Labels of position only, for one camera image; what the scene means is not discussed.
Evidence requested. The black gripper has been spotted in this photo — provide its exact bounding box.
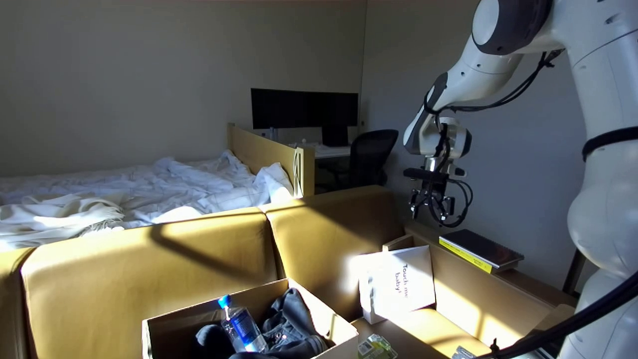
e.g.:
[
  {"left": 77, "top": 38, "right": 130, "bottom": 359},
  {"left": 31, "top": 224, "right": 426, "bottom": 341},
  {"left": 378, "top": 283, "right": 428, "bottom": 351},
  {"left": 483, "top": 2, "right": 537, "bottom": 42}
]
[{"left": 410, "top": 172, "right": 463, "bottom": 226}]

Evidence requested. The white paper sheet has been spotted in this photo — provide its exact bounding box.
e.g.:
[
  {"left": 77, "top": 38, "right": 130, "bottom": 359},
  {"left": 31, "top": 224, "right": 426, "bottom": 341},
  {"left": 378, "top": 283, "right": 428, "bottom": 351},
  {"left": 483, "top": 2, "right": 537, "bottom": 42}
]
[{"left": 358, "top": 243, "right": 440, "bottom": 327}]

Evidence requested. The dark book with yellow edge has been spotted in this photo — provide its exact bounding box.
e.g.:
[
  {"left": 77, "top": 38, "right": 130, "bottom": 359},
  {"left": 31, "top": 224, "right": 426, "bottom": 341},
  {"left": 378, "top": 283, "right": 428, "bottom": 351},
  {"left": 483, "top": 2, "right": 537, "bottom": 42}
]
[{"left": 436, "top": 228, "right": 527, "bottom": 277}]

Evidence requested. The open cardboard box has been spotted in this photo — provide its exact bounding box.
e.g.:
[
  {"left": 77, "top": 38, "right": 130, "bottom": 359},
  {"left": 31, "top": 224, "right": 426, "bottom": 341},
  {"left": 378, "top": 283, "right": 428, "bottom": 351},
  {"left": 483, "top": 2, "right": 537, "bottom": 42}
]
[{"left": 140, "top": 277, "right": 362, "bottom": 359}]

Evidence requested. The large cardboard box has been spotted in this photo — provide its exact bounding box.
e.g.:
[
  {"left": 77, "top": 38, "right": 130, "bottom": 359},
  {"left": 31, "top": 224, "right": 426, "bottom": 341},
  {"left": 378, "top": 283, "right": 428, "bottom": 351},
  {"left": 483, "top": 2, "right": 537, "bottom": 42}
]
[{"left": 0, "top": 184, "right": 579, "bottom": 359}]

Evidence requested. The black office chair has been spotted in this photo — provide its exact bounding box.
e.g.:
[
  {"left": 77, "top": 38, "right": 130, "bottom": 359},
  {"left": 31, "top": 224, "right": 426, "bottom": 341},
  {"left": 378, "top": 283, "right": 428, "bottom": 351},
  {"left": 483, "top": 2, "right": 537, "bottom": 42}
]
[{"left": 346, "top": 128, "right": 402, "bottom": 190}]

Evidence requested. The white desk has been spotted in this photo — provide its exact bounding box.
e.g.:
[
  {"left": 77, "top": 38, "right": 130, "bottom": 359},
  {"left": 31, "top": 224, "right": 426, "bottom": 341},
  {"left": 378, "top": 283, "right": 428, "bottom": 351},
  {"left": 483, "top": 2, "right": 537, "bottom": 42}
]
[{"left": 310, "top": 140, "right": 356, "bottom": 162}]

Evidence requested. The small green clear packet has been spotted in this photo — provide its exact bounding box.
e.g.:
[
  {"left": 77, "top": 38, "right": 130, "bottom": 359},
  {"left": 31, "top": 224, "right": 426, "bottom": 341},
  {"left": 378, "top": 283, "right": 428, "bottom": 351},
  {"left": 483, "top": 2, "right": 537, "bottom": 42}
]
[{"left": 356, "top": 333, "right": 402, "bottom": 359}]

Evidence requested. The black stand pole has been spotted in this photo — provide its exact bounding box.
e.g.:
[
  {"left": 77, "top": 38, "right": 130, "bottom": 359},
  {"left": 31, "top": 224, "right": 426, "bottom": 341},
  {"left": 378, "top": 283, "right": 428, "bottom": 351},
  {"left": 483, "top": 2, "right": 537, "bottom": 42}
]
[{"left": 563, "top": 247, "right": 589, "bottom": 295}]

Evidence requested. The black computer monitor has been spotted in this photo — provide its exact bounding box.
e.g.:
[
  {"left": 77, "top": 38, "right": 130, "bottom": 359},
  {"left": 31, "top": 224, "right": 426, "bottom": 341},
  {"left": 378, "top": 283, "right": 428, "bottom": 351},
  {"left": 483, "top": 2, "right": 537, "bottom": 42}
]
[{"left": 250, "top": 86, "right": 362, "bottom": 150}]

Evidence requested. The dark clothing bundle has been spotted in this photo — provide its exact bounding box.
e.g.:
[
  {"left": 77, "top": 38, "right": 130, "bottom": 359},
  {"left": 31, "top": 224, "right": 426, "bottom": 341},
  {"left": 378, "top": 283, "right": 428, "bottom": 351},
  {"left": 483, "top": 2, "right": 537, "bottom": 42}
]
[{"left": 192, "top": 285, "right": 332, "bottom": 359}]

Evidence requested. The clear water bottle blue label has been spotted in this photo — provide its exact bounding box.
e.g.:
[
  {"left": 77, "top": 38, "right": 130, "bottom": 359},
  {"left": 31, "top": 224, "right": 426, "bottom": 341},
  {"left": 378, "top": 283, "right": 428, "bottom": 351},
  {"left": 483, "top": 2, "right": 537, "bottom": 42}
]
[{"left": 216, "top": 293, "right": 270, "bottom": 355}]

